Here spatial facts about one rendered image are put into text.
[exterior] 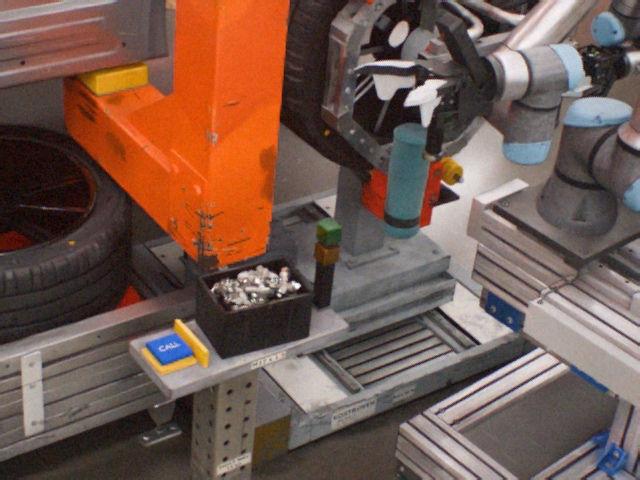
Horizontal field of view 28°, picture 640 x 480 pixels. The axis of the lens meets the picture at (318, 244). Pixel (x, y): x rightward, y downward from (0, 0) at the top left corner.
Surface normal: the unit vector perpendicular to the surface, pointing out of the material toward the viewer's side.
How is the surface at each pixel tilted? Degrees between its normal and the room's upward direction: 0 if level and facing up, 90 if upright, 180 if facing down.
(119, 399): 90
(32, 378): 90
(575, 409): 0
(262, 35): 90
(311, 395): 0
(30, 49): 90
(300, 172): 0
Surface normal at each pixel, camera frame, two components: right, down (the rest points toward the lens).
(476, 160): 0.09, -0.83
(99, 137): -0.82, 0.25
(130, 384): 0.57, 0.50
